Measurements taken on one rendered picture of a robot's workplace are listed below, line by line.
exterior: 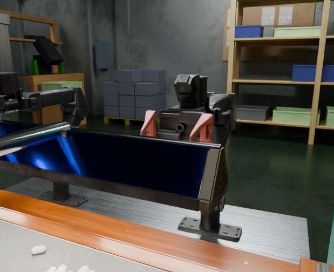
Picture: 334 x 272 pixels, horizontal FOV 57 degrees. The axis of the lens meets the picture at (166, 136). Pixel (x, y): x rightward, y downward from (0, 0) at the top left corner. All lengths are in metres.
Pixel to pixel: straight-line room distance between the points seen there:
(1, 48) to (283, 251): 4.93
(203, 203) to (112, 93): 5.78
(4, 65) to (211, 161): 5.12
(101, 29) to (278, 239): 6.50
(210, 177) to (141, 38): 6.36
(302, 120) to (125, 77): 3.16
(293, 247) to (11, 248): 0.79
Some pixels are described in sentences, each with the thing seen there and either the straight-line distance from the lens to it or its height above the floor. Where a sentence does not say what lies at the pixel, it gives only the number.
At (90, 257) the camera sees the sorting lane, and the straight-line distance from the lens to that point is 0.83.
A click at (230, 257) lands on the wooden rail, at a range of 0.78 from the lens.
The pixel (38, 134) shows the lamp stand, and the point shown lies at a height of 1.11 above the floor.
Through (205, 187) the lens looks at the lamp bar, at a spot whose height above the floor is 1.07.
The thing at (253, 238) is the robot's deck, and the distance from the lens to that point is 1.05.
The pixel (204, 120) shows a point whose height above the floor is 1.10.
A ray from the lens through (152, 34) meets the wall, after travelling 6.56.
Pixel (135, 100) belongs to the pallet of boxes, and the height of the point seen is 0.48.
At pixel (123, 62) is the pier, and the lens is 6.75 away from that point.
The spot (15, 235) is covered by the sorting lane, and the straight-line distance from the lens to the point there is 0.98.
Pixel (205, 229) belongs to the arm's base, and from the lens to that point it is 1.03.
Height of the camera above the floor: 1.21
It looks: 14 degrees down
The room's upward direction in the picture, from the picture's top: straight up
